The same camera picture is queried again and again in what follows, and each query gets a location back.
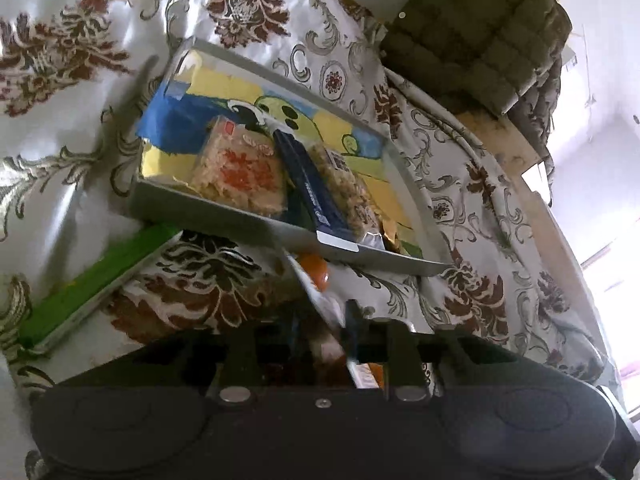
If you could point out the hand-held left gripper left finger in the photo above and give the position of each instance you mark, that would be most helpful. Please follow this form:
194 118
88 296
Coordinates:
240 355

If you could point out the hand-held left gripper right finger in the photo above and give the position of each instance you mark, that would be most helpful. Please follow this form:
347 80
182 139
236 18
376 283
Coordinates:
352 332

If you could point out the white snack packet square codes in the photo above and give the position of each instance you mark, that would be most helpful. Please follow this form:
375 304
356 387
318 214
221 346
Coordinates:
320 295

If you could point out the orange tangerine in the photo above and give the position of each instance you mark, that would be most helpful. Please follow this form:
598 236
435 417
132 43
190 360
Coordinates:
314 270

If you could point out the grey shallow tray box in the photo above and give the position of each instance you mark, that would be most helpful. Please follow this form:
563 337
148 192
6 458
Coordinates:
200 212

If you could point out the dark blue long box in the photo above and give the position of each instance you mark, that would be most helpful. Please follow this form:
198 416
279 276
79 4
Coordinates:
310 190

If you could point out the clear cracker packet red print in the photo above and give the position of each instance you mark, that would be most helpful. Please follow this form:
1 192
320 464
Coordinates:
235 175

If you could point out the green long packet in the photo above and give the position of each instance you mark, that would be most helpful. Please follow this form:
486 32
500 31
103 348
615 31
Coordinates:
100 275

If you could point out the olive quilted jacket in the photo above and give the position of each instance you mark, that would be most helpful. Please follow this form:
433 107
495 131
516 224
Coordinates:
475 35

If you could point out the floral printed blanket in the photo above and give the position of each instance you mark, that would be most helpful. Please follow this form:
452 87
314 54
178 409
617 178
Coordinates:
60 35

